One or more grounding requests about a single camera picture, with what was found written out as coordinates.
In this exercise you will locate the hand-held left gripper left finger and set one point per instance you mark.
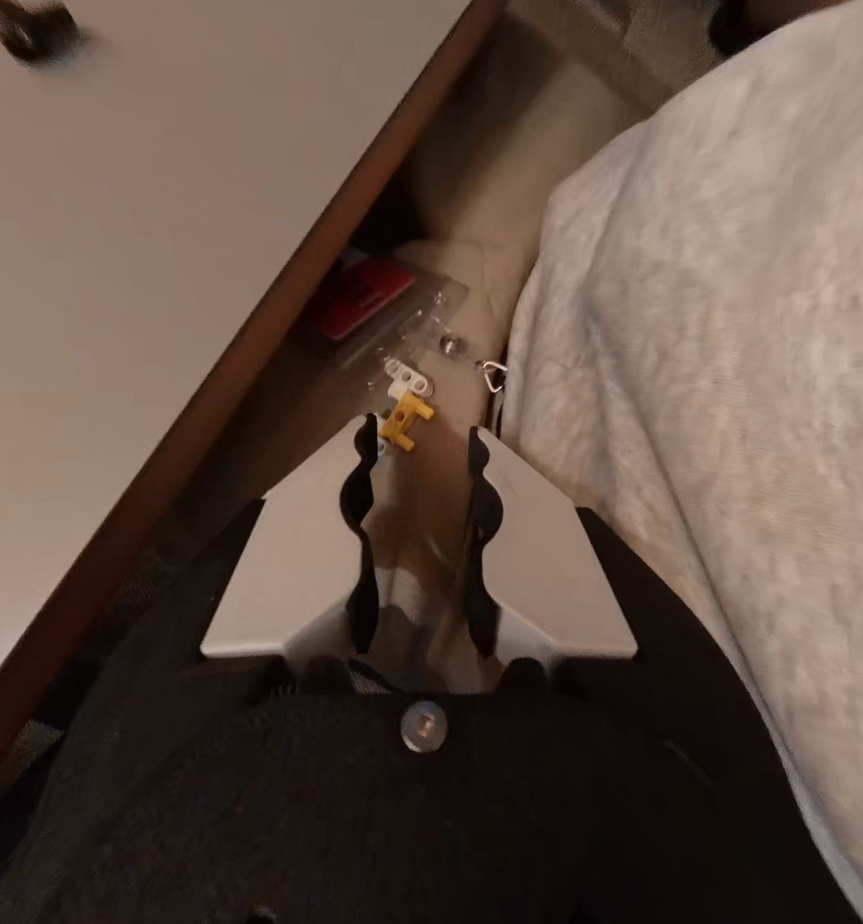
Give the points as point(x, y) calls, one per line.
point(294, 570)

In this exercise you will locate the black lego connector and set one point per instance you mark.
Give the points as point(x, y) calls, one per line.
point(30, 29)

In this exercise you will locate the metal triangle clip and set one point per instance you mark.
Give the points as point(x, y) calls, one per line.
point(495, 374)

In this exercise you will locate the yellow lego connector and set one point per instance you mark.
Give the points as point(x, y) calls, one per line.
point(402, 422)

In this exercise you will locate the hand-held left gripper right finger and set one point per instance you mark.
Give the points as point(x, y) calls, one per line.
point(554, 577)

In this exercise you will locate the clear plastic bag red card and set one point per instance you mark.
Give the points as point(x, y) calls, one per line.
point(373, 296)

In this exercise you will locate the person's grey sweater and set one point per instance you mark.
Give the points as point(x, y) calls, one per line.
point(691, 361)

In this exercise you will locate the white lego beam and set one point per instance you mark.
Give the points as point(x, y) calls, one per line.
point(409, 375)

